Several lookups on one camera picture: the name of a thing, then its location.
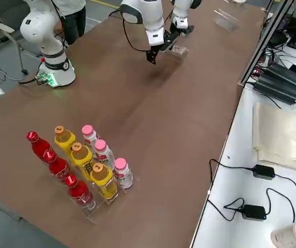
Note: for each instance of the red cola bottle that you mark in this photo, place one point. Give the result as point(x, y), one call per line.
point(79, 193)
point(39, 149)
point(58, 169)

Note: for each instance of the person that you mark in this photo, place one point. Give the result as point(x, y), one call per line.
point(72, 23)

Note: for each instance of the black power adapter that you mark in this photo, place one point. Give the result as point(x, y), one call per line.
point(253, 212)
point(264, 171)

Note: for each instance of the white bottle pink cap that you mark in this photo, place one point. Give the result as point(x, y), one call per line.
point(123, 174)
point(89, 135)
point(102, 152)

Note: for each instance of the aluminium frame post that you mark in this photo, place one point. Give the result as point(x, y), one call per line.
point(263, 44)

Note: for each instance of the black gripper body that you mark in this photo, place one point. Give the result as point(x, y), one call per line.
point(182, 31)
point(169, 40)

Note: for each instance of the yellow bottle orange cap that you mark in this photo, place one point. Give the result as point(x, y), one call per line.
point(81, 156)
point(101, 180)
point(63, 140)

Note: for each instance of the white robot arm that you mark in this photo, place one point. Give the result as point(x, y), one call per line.
point(41, 28)
point(181, 10)

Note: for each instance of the black power supply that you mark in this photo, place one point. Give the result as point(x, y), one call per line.
point(287, 75)
point(277, 90)

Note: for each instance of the clear acrylic bottle shelf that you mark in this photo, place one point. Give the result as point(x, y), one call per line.
point(93, 217)

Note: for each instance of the beige folded cloth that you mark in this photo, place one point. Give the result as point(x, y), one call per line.
point(279, 137)

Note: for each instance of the clear plastic holder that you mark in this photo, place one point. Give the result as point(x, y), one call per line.
point(225, 20)

